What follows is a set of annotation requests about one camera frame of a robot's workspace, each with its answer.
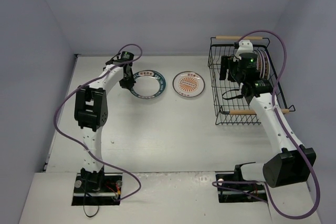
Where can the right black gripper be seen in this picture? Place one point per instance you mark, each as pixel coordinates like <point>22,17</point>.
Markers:
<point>227,67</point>

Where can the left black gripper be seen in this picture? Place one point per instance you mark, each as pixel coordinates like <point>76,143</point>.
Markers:
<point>127,82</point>

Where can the teal rimmed white plate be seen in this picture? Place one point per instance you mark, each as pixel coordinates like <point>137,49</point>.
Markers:
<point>149,84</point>

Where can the red character plate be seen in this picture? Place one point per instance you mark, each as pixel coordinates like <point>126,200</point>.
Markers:
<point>264,57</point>
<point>259,62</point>
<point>267,61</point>

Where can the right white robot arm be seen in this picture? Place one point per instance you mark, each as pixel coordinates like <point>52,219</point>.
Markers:
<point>291,161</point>

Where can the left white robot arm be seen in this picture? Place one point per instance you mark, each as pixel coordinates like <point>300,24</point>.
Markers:
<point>91,112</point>

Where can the black wire dish rack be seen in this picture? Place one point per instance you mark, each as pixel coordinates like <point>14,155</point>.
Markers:
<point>232,98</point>

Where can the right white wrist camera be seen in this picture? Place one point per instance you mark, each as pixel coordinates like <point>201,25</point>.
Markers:
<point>244,46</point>

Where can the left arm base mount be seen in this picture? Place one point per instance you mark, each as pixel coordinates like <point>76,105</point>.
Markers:
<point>108,194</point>

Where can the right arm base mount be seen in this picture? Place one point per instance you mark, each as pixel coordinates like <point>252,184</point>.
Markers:
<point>232,188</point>

